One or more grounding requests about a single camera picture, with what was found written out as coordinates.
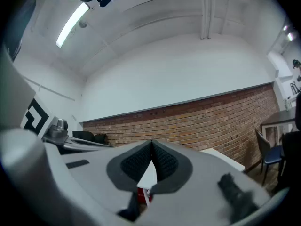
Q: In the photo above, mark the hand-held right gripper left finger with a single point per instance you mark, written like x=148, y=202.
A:
x=94, y=173

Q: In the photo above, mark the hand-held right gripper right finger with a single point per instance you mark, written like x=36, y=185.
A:
x=200, y=196

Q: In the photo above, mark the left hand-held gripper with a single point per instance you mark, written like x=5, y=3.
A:
x=35, y=119

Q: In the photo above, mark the red printed box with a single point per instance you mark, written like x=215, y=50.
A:
x=142, y=195

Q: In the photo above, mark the black office chair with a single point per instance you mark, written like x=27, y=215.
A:
x=89, y=136
x=291, y=154

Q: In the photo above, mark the blue seat chair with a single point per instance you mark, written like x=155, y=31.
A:
x=270, y=154

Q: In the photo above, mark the dark desk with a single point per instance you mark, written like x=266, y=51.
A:
x=282, y=118

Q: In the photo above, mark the round smoke detector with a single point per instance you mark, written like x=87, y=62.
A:
x=82, y=24

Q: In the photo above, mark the long ceiling light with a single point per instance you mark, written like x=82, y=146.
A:
x=73, y=25

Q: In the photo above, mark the person's black shirt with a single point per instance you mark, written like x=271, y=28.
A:
x=21, y=27

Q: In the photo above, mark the white shelf unit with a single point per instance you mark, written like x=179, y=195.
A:
x=285, y=79

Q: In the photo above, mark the white ceiling pipe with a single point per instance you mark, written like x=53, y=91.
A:
x=205, y=10
x=212, y=10

